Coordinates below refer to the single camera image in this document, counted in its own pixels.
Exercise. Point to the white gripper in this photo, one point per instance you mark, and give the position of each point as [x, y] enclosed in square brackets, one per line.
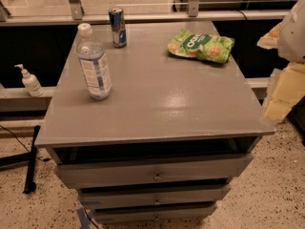
[294, 37]

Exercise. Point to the clear plastic water bottle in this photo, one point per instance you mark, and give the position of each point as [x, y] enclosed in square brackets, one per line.
[94, 63]

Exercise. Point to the green rice chip bag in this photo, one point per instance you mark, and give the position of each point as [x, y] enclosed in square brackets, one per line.
[203, 47]

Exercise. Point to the white pump dispenser bottle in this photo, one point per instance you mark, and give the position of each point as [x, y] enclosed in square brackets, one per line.
[30, 82]

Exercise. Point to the top grey drawer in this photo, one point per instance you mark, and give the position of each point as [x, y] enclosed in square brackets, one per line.
[136, 172]

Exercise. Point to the grey drawer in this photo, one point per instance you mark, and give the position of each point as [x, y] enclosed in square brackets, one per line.
[154, 212]
[136, 172]
[158, 196]

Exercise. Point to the grey drawer cabinet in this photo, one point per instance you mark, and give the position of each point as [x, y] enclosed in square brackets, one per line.
[161, 107]

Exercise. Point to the middle grey drawer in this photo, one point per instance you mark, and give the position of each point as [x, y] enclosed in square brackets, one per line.
[158, 196]

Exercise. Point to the blue energy drink can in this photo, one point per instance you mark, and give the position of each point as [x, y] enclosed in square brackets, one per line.
[119, 37]

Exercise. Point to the bottom grey drawer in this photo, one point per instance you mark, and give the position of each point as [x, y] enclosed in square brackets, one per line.
[154, 212]

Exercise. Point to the blue tape strip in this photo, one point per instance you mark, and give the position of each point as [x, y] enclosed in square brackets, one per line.
[85, 222]

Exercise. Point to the black floor bar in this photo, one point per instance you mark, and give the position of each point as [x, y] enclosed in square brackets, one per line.
[29, 183]

